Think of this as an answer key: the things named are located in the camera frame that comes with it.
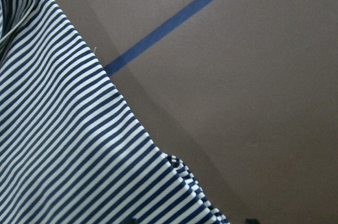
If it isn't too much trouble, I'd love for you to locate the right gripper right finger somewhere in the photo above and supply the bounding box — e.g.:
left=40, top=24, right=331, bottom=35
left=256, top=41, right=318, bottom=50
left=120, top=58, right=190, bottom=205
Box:
left=245, top=219, right=260, bottom=224

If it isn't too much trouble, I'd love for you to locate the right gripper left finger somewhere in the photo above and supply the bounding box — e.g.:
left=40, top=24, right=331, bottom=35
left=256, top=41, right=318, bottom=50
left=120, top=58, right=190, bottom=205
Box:
left=125, top=218, right=138, bottom=224

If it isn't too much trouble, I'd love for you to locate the striped polo shirt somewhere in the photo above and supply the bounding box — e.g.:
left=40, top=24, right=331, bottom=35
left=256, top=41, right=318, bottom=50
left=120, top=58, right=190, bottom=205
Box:
left=1, top=0, right=228, bottom=223

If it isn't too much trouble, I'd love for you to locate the blue tape line lengthwise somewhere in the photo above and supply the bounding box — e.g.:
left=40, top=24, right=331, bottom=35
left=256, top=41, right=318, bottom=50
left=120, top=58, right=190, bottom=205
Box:
left=105, top=0, right=214, bottom=76

